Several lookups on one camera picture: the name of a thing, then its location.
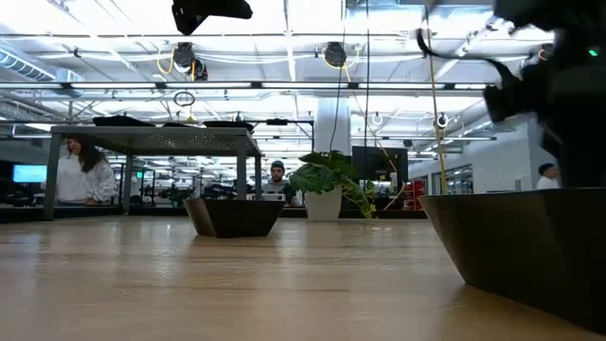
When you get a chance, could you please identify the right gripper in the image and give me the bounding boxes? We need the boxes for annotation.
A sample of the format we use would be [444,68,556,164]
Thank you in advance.
[523,61,606,189]

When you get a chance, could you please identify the black wavy square plate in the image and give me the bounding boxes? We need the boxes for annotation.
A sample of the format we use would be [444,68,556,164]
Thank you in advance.
[419,188,606,335]
[183,197,287,240]

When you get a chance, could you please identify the person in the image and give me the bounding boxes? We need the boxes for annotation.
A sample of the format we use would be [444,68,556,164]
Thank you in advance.
[261,159,298,204]
[55,133,118,206]
[534,162,562,191]

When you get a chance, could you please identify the grey perforated metal shelf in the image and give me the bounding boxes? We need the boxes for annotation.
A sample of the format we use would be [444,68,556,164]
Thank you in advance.
[42,125,263,222]

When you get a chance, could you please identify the long ceiling light strip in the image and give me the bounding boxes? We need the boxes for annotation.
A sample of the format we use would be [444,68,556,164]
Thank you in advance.
[0,81,489,92]

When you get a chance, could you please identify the red storage bins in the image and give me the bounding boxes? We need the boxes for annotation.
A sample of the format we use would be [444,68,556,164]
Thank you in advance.
[403,179,427,212]

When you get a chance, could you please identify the green potted plant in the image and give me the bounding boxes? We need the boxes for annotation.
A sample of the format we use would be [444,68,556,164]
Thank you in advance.
[287,150,380,223]

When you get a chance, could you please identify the black monitor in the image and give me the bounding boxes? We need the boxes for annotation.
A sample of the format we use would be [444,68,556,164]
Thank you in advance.
[350,145,410,196]

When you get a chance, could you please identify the blue lit monitor screen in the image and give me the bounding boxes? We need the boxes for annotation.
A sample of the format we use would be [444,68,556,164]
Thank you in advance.
[11,163,49,185]

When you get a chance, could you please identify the black ceiling cable reel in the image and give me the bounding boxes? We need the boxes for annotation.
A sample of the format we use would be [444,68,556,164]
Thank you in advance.
[171,41,210,82]
[323,41,348,69]

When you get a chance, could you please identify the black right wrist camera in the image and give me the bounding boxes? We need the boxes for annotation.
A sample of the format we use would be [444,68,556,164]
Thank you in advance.
[482,65,526,125]

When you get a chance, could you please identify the black overhead camera frame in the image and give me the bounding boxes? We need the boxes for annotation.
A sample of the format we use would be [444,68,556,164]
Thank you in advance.
[241,117,316,153]

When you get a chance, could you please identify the black hanging cable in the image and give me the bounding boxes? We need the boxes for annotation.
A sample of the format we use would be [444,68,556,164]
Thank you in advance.
[363,0,372,190]

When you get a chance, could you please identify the yellow hanging cable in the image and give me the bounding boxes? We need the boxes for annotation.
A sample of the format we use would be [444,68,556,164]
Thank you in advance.
[422,0,450,196]

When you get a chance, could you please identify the ceiling air duct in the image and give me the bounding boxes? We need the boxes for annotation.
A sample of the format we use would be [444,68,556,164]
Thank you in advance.
[0,46,58,82]

